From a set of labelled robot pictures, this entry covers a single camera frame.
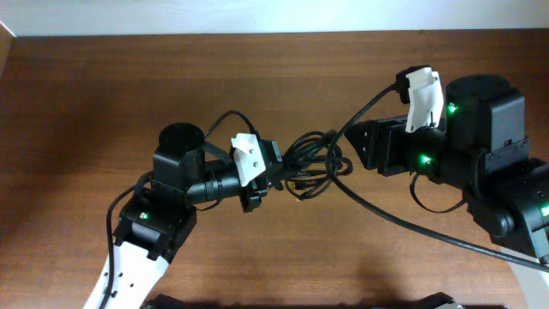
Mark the black cable bundle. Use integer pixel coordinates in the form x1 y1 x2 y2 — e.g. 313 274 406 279
272 130 354 202

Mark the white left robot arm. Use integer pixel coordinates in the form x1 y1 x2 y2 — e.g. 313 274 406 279
85 123 282 308

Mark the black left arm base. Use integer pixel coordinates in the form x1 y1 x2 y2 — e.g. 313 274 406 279
141 294 189 309

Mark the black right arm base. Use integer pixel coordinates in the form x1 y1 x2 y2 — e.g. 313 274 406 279
410 292 465 309

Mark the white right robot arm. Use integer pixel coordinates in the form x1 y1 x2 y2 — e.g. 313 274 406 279
344 67 548 308

